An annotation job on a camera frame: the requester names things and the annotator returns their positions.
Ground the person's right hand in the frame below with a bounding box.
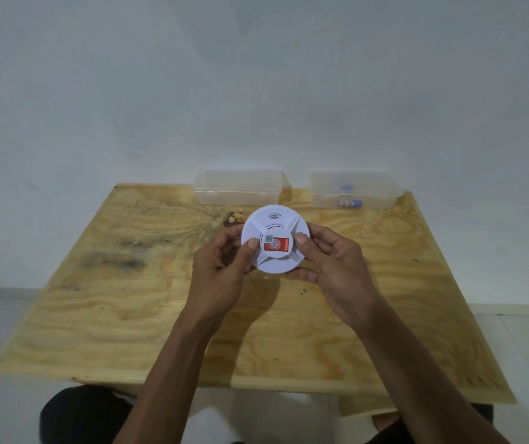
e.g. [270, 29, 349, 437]
[286, 224, 382, 330]

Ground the person's left hand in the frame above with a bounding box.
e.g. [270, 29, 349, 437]
[184, 224, 261, 330]

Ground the white round smoke detector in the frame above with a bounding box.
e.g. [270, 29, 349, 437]
[240, 204, 312, 275]

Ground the person's left forearm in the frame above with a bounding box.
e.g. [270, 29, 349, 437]
[113, 312, 229, 444]

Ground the person's right forearm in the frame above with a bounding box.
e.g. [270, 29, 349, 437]
[351, 297, 511, 444]

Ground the empty clear plastic box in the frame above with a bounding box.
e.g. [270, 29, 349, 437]
[193, 168, 291, 206]

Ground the clear plastic box with batteries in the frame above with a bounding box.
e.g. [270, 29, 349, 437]
[308, 169, 404, 210]

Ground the person's left leg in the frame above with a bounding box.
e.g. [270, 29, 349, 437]
[39, 385, 136, 444]

